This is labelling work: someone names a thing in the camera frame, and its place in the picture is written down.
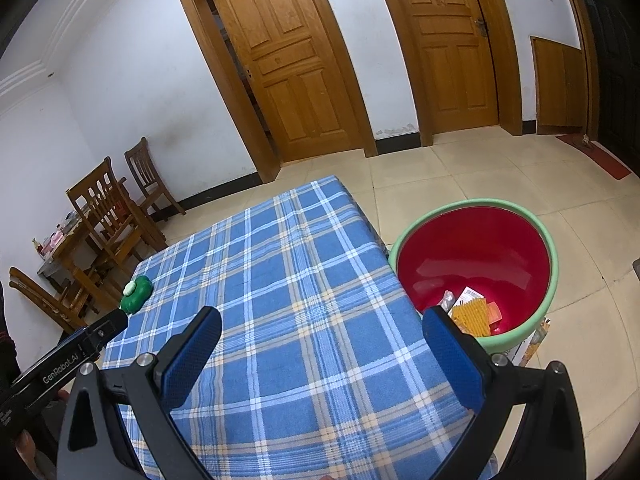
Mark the printed cardboard box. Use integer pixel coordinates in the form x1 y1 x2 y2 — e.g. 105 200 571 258
507 316 552 367

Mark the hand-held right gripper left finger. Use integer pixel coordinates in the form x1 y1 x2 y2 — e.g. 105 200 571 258
57 305 223 480

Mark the person's dark clothing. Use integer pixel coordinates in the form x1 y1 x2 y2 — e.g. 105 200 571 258
0 280 21 386

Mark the wooden dining table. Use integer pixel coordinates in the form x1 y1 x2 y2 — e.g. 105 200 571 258
37 210 131 321

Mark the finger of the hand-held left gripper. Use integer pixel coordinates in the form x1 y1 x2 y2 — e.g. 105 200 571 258
94 307 130 345

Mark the wooden door with metal handle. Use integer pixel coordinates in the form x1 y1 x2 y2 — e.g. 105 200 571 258
367 0 523 147

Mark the red door mat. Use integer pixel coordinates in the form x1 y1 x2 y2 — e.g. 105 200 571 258
556 132 632 180

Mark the wooden chair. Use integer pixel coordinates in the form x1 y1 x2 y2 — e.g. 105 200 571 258
9 266 88 333
124 136 187 221
66 156 168 271

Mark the yellow foam fruit net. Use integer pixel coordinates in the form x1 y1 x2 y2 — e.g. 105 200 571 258
450 296 490 338

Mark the black door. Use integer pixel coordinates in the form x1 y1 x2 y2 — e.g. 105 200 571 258
555 0 640 176

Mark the person's left hand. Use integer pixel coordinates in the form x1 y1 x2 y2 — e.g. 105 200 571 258
14 430 41 466

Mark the low wooden wall panel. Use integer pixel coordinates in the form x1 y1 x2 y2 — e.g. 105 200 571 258
530 36 588 135

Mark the white printed card box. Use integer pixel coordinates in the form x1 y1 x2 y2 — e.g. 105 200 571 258
452 286 485 311

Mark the red basin with green rim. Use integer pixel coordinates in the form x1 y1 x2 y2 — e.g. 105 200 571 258
387 198 558 353

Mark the wooden door with arched panel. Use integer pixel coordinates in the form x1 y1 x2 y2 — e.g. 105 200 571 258
173 0 378 184

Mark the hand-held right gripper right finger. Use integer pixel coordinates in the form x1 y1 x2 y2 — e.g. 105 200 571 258
422 305 586 480

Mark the green bun-shaped toy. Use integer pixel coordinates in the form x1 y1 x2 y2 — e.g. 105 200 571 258
120 275 153 315

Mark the blue plaid tablecloth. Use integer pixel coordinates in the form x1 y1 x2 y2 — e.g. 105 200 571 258
97 175 498 480

